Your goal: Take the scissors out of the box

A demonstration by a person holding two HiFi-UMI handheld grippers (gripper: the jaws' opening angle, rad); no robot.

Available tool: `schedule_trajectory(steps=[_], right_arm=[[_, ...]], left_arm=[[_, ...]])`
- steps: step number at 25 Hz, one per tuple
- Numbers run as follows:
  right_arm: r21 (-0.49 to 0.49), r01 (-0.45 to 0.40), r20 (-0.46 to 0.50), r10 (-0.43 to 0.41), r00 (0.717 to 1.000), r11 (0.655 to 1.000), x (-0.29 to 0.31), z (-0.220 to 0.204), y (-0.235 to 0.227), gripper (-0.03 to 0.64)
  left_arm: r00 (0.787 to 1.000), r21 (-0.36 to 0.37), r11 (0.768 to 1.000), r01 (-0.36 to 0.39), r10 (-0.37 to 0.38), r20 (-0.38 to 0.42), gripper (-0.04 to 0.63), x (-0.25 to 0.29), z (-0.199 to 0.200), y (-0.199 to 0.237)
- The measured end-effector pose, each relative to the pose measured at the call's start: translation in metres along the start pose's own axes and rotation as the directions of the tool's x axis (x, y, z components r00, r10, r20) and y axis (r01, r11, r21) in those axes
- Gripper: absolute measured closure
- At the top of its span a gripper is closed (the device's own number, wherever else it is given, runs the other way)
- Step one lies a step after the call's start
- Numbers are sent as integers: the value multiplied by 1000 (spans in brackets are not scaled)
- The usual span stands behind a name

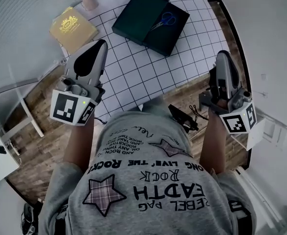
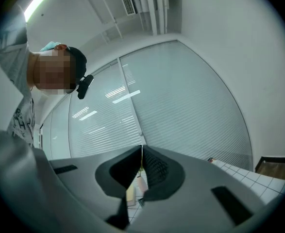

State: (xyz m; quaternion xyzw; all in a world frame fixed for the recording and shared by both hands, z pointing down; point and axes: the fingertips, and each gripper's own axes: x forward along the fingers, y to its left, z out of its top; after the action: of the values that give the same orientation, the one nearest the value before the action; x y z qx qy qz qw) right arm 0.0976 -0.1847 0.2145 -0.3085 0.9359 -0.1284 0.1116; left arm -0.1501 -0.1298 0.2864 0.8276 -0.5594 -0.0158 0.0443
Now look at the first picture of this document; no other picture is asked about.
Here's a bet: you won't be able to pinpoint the grey printed sweatshirt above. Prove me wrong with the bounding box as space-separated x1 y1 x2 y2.
39 104 258 235

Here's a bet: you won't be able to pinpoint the person's right forearm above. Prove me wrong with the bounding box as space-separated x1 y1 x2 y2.
199 110 228 175

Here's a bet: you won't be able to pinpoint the white stool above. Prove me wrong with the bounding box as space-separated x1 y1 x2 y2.
245 111 287 152

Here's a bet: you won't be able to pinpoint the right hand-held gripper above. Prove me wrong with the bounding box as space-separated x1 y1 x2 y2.
198 50 258 135

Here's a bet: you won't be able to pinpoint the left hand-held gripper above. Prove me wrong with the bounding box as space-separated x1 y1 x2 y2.
49 39 109 127

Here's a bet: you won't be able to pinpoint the black waist-mounted device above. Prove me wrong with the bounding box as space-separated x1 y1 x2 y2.
168 104 199 133

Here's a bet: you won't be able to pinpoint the dark green box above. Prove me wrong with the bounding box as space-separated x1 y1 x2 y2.
142 1 191 57

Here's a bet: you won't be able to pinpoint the black cable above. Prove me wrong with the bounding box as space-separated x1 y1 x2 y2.
189 104 209 122

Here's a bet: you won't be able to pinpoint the person's right hand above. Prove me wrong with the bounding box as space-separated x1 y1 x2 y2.
216 94 230 109

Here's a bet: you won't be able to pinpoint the yellow gold-printed book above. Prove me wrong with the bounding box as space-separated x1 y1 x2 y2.
49 6 99 56

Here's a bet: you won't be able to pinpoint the white grid tablecloth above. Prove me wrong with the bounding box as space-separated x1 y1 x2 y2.
60 0 232 125

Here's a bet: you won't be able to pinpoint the black equipment pile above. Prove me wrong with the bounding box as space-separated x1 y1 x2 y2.
20 199 45 235

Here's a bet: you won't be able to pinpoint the blue-handled scissors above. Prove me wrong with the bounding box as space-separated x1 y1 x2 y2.
150 11 177 32

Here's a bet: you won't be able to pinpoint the person's left forearm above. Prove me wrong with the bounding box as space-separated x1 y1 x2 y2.
64 117 95 167

